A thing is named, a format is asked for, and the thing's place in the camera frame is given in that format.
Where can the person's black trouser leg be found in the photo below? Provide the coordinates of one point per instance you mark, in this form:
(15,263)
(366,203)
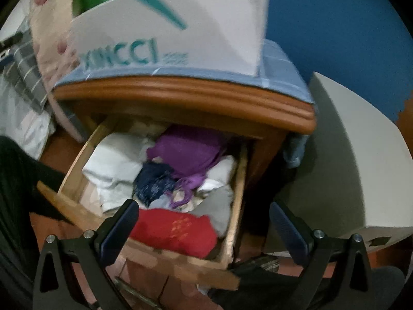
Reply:
(16,200)

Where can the grey plaid blanket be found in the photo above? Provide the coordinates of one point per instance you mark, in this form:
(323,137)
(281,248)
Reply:
(25,71)

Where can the navy speckled underwear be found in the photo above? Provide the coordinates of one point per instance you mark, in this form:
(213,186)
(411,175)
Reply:
(151,184)

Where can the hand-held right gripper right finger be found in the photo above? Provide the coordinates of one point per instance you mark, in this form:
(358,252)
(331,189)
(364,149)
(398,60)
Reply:
(287,229)

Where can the white cardboard box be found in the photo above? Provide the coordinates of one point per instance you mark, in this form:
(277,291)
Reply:
(209,29)

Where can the red underwear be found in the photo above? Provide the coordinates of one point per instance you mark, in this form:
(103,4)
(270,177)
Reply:
(167,229)

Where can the dark bar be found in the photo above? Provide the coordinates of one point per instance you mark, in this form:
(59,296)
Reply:
(11,40)

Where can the white rolled cloth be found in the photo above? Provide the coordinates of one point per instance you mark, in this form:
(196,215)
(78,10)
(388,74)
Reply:
(222,171)

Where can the grey underwear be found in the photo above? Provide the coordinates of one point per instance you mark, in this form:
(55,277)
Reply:
(216,210)

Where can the floral pillow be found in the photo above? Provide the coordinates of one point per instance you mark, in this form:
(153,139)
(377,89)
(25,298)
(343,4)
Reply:
(48,38)

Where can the blue foam mat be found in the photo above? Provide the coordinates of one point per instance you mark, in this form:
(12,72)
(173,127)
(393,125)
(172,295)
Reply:
(322,22)

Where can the wooden nightstand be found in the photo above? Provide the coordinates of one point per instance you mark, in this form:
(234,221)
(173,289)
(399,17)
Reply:
(180,93)

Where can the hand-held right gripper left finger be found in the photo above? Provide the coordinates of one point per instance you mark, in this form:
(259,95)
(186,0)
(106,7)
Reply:
(119,229)

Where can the white bra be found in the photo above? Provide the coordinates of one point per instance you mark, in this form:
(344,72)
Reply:
(113,164)

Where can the purple bra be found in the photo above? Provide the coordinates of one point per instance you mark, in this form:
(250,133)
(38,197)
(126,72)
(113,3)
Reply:
(187,151)

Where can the wooden drawer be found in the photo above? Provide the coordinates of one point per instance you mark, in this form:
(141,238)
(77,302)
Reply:
(75,174)

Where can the blue checked cloth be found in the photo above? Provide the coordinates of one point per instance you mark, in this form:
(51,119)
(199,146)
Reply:
(280,71)

